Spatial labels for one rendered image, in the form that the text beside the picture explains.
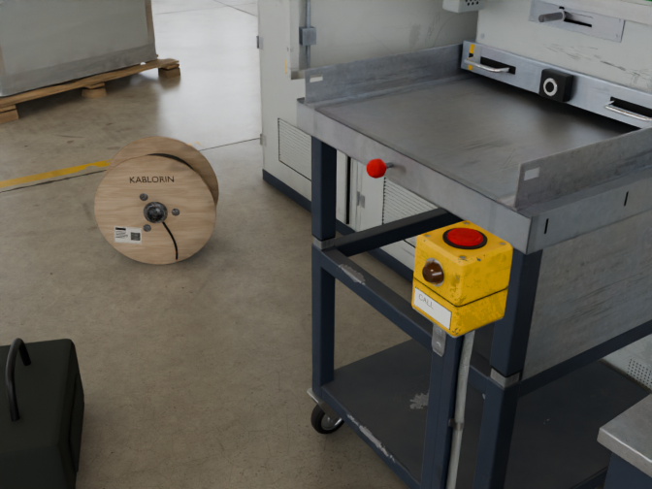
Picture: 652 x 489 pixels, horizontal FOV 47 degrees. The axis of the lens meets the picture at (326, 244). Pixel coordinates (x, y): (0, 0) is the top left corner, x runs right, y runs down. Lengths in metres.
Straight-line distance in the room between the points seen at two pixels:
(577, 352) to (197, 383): 1.10
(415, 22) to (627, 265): 0.76
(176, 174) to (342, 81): 1.11
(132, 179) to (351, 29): 1.08
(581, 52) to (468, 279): 0.73
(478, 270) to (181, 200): 1.80
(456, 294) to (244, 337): 1.47
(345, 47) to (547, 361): 0.83
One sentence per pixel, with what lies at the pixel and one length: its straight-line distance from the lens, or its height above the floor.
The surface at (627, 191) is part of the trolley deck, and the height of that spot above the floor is 0.84.
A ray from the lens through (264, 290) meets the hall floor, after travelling 2.47.
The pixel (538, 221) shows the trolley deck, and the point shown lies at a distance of 1.07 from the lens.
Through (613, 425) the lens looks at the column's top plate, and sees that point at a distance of 0.87.
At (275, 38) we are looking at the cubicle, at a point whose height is 0.64.
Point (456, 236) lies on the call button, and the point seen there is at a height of 0.91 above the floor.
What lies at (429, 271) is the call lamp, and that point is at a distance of 0.84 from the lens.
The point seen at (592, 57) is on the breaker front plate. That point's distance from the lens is 1.46.
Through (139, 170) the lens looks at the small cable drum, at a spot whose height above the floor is 0.35.
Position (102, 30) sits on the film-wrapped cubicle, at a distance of 4.63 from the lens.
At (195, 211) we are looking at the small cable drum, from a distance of 2.55.
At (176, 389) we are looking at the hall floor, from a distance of 2.08.
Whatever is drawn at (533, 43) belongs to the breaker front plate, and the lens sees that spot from 1.55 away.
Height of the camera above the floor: 1.29
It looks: 28 degrees down
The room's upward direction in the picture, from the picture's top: straight up
